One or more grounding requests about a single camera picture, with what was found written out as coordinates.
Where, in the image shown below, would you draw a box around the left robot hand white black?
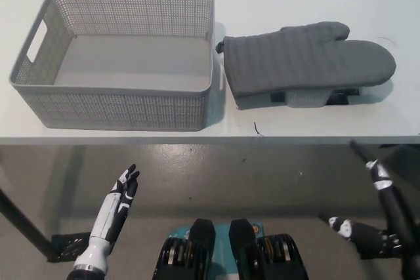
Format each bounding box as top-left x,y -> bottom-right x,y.
89,163 -> 141,250

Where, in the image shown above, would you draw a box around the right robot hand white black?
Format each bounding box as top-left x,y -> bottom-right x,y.
327,140 -> 420,280

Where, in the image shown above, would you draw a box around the grey quilted oven glove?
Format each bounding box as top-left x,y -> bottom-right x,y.
215,21 -> 396,110

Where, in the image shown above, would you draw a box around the black table leg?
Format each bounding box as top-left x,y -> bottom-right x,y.
0,189 -> 56,261

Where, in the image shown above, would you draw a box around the robot body black teal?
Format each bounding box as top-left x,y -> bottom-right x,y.
152,218 -> 311,280

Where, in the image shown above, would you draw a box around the large grey perforated basket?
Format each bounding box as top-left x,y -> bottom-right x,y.
9,0 -> 226,132

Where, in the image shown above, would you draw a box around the black tape strip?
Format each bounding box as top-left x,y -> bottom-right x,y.
326,86 -> 362,106

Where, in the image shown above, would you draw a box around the small grey perforated basket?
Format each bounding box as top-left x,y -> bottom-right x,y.
285,89 -> 329,110

